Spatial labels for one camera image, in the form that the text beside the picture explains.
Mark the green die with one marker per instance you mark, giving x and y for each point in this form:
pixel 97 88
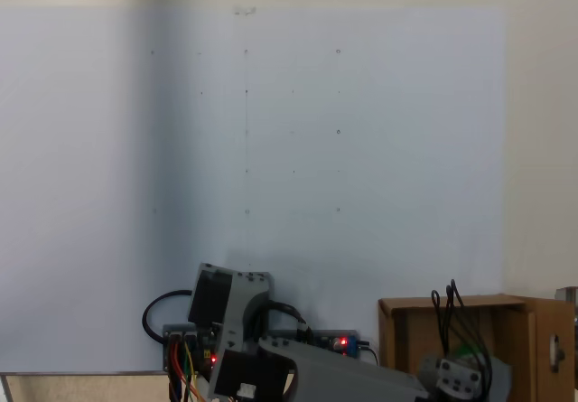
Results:
pixel 464 353

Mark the brown cardboard box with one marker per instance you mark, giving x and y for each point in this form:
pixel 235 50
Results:
pixel 406 330

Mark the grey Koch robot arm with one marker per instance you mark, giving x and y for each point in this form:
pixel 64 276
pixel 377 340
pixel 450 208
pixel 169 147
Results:
pixel 338 375

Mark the blue circuit board red LED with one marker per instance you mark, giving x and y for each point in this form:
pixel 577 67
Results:
pixel 345 344

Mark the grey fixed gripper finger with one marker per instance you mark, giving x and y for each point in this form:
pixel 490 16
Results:
pixel 500 377

